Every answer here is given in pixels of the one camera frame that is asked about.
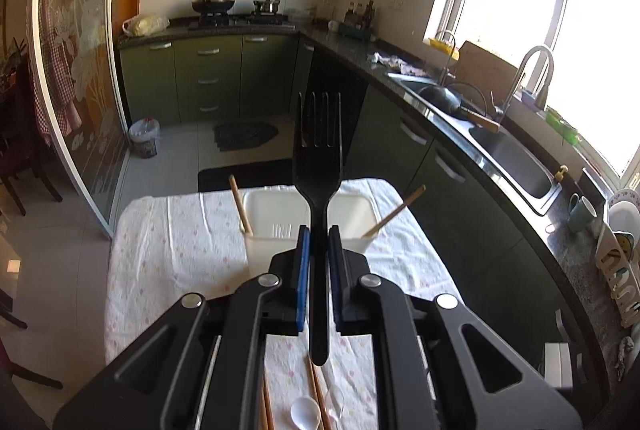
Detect dish rack with plates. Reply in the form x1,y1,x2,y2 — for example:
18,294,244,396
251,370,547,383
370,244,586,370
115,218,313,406
595,189,640,327

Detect wooden cutting board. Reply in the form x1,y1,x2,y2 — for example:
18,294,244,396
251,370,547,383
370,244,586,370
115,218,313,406
457,41,521,98

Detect crumpled dish rag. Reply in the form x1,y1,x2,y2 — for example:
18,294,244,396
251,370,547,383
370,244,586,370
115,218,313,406
370,51,426,77

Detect black floor mat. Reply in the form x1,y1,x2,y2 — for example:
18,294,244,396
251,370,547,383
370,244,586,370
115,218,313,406
197,160,301,193

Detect dark patterned floor mat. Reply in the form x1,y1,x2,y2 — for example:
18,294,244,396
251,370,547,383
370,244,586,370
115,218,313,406
212,121,281,154

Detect etched glass sliding door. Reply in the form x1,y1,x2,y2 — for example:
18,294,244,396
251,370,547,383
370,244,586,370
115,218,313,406
30,0,132,239

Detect plastic bag with vegetables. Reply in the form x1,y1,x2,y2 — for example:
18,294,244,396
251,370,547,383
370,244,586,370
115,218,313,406
122,13,170,37

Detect green mug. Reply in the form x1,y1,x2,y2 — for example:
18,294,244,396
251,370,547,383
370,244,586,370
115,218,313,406
567,193,599,234

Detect kitchen window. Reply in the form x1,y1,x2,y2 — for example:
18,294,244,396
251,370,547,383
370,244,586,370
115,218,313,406
425,0,640,177

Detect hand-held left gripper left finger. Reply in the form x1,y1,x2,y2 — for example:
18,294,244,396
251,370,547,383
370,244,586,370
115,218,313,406
52,224,312,430

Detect red checkered apron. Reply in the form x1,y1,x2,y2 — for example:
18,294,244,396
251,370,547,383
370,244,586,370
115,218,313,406
36,0,83,146

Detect white plastic spoon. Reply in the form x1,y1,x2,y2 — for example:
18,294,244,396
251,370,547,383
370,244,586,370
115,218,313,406
290,395,323,430

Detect dark wooden dining chair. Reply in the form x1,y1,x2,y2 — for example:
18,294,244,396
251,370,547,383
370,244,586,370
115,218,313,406
0,60,63,217

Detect white floral tablecloth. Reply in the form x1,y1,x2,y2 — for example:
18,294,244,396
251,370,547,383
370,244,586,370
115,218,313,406
104,177,468,430

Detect black pan with wooden handle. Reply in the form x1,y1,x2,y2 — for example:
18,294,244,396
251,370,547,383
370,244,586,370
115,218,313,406
419,82,501,133

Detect white plastic utensil holder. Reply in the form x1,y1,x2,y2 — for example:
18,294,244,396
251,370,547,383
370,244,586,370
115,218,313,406
241,188,385,291

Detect steel kitchen sink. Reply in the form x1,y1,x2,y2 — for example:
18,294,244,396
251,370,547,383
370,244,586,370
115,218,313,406
467,125,563,217

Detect yellow sink basket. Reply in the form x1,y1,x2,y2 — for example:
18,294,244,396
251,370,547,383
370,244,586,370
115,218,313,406
425,37,461,59

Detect blue sponge holder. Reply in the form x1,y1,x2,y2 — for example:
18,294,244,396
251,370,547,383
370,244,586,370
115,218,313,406
520,90,549,113

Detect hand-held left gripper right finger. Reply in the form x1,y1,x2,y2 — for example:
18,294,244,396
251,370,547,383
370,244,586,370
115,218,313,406
326,225,584,430

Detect black lidded wok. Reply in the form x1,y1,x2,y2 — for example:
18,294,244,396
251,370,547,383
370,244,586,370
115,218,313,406
191,0,237,14

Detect green kitchen base cabinets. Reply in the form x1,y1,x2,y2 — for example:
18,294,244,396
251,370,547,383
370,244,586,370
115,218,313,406
118,32,601,411

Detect black gas stove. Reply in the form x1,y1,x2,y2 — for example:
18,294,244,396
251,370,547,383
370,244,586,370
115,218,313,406
187,12,297,32

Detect black plastic fork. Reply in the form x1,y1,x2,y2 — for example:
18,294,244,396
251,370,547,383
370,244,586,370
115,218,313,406
292,91,346,366

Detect small steel faucet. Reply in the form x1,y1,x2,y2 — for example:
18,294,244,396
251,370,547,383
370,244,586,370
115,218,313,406
434,30,458,83

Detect tall steel kitchen faucet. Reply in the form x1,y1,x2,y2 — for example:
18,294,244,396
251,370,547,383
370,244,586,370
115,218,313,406
500,45,556,121

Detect trash bin with plastic liner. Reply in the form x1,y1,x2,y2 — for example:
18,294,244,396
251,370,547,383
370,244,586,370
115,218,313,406
129,118,162,159

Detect green plastic container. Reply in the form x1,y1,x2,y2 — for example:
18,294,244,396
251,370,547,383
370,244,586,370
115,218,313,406
545,107,582,144

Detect clear plastic spoon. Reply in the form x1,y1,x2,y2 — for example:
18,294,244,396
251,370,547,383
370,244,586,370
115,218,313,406
322,385,349,424

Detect group of condiment bottles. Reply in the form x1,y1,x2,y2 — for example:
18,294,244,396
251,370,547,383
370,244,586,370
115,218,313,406
345,0,377,31

